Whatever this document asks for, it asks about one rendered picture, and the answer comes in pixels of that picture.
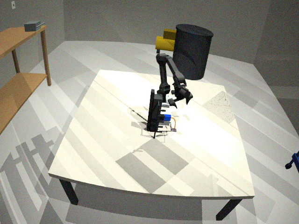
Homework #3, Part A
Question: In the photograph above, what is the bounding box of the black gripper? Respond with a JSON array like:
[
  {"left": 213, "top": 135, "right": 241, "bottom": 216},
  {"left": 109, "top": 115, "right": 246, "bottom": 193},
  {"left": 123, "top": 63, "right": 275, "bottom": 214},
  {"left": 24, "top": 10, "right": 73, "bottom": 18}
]
[{"left": 168, "top": 92, "right": 193, "bottom": 108}]

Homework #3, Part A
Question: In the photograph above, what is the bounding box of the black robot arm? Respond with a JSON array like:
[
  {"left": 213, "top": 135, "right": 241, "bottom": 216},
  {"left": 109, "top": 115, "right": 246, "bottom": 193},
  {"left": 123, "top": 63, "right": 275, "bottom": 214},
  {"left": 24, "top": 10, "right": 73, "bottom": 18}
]
[{"left": 156, "top": 53, "right": 190, "bottom": 103}]

